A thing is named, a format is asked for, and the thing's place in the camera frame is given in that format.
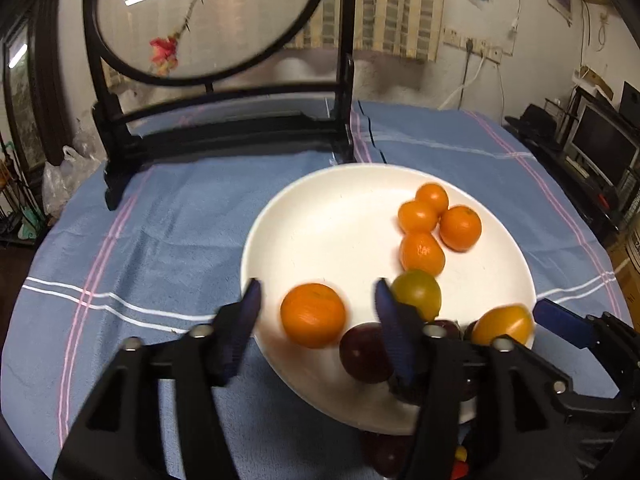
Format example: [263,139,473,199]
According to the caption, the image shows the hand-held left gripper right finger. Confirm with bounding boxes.
[374,277,583,480]

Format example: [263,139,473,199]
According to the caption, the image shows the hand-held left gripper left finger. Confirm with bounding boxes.
[52,277,263,480]

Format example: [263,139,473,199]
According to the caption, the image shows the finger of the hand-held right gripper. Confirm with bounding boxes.
[532,298,623,356]

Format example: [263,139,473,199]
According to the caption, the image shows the large dark red plum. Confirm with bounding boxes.
[339,323,396,385]

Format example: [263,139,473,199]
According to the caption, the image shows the green-yellow citrus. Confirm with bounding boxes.
[390,269,443,322]

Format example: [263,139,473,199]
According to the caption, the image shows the yellow-orange citrus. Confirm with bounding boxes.
[471,304,535,348]

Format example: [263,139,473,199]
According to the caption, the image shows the large orange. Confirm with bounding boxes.
[400,231,446,277]
[280,283,347,349]

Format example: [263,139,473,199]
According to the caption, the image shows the medium orange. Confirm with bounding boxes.
[398,200,440,235]
[439,205,483,253]

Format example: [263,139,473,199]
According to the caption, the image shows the white oval plate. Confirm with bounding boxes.
[241,162,537,436]

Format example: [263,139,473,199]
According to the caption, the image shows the small orange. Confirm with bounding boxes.
[415,182,450,216]

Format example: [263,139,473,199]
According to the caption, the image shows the blue striped tablecloth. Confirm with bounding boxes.
[0,100,628,480]

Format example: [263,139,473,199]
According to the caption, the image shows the black computer monitor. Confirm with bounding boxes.
[570,105,640,186]

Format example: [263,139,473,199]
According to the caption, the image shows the black hat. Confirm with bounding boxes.
[505,104,561,143]

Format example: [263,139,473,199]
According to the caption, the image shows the round embroidered table screen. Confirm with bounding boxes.
[82,0,373,211]

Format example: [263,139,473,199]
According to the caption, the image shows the black speaker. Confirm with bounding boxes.
[619,81,640,128]

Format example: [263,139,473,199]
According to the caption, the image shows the clear plastic bags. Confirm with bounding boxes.
[42,120,108,218]

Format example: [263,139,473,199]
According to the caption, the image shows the metal rack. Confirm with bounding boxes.
[0,135,51,246]

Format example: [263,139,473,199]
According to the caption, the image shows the dark framed picture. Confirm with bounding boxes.
[2,25,46,171]

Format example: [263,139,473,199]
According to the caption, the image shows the checked beige curtain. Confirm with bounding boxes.
[280,0,447,63]

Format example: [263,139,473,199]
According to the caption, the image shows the white power cable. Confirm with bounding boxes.
[439,55,486,111]

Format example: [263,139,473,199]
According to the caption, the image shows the white wall socket strip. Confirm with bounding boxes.
[444,25,503,63]

